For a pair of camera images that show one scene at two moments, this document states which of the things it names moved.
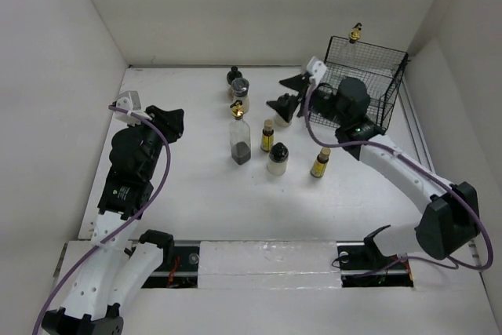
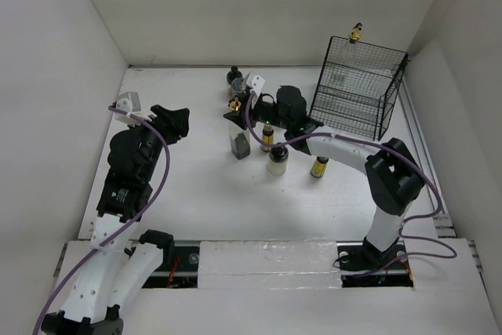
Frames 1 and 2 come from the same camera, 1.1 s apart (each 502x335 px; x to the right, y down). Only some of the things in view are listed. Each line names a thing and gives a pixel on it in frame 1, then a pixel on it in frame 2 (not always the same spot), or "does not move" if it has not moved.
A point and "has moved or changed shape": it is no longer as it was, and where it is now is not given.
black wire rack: (380, 67) does not move
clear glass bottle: (349, 60) does not move
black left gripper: (169, 121) does not move
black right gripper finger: (285, 104) -> (239, 118)
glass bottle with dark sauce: (240, 135) has moved or changed shape
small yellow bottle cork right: (318, 167) does not move
